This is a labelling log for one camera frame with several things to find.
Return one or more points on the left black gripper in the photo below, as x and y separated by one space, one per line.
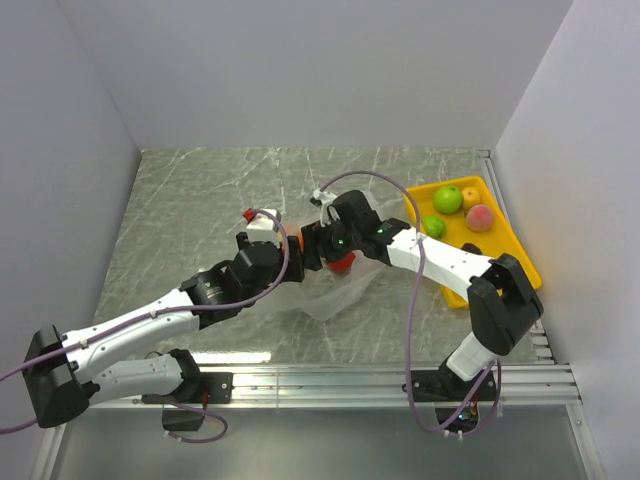
294 268

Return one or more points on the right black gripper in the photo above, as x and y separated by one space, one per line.
314 235

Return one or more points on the red fruit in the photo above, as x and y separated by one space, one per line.
343 265

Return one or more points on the clear plastic bag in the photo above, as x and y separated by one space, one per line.
323 294

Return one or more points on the green fruit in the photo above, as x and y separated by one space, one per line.
434 226

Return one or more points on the dark purple fruit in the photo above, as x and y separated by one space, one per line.
471 248

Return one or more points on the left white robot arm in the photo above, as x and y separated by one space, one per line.
67 373

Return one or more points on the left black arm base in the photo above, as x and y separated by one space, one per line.
189 416

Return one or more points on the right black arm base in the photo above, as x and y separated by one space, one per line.
462 408

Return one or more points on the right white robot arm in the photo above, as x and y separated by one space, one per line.
503 303

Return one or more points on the orange fruit in bag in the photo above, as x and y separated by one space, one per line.
294 230

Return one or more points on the small orange fruit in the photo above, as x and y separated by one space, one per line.
471 196

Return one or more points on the green apple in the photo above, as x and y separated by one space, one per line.
447 199

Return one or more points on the pink peach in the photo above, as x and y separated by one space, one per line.
479 218

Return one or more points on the yellow plastic tray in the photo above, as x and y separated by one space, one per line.
494 242

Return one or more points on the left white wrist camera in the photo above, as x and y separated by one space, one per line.
261 228

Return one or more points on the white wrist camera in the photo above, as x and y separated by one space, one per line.
261 228
322 200

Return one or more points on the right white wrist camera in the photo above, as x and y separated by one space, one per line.
322 200

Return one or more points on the aluminium rail frame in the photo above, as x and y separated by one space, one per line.
309 399

